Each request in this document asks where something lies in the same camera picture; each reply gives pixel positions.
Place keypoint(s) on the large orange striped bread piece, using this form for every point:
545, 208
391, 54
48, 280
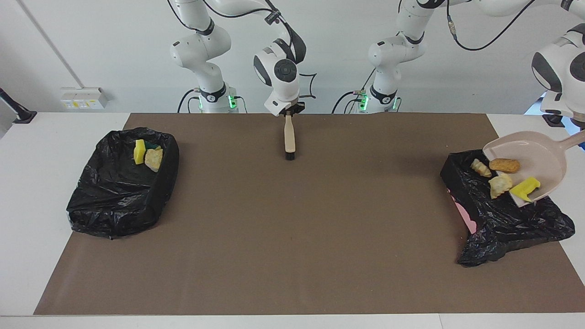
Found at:
154, 159

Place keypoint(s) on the green and yellow sponge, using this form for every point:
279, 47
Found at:
153, 146

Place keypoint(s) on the white wall outlet box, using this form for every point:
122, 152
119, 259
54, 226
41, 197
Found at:
82, 98

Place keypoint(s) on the beige plastic dustpan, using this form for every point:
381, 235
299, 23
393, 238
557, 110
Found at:
544, 151

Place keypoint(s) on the black clamp stand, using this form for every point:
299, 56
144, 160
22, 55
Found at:
554, 120
23, 116

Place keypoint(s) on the yellow notched sponge piece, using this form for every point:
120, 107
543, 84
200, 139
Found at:
524, 187

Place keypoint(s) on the pale yellow piece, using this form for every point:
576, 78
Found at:
500, 185

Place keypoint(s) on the yellow sponge wedge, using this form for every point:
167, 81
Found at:
139, 153

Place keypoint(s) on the brown table mat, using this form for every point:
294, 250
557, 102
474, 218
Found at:
292, 283

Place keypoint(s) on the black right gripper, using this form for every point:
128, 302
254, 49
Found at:
292, 108

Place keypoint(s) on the black trash bag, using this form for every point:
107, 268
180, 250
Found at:
114, 196
502, 228

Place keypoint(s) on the brown fried croquette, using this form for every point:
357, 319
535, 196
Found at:
504, 165

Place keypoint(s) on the pink plastic bin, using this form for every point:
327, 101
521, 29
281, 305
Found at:
464, 214

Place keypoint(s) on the small orange striped bread piece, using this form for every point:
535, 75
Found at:
481, 168

